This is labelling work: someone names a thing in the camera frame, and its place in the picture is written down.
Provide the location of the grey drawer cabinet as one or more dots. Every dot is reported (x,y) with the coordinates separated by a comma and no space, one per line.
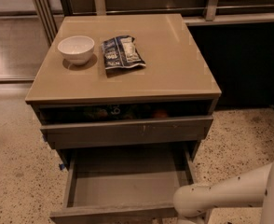
(175,70)

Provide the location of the white ceramic bowl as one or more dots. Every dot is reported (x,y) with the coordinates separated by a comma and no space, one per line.
(77,49)

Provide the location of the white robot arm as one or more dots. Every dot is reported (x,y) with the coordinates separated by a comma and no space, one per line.
(255,188)

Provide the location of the orange fruit in drawer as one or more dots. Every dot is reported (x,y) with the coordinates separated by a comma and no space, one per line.
(160,114)

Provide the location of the grey drawer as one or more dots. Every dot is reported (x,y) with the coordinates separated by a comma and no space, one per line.
(124,184)
(66,127)

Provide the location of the metal railing frame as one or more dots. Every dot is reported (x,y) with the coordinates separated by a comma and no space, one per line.
(195,12)

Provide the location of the blue tape piece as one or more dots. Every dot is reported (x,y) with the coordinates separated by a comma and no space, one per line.
(61,166)

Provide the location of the grey top drawer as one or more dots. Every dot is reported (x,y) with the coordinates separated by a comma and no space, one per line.
(66,127)

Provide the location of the blue white snack bag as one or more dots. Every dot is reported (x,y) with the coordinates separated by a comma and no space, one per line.
(120,53)

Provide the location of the dark packet in top drawer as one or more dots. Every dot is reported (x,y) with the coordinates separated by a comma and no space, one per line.
(108,112)

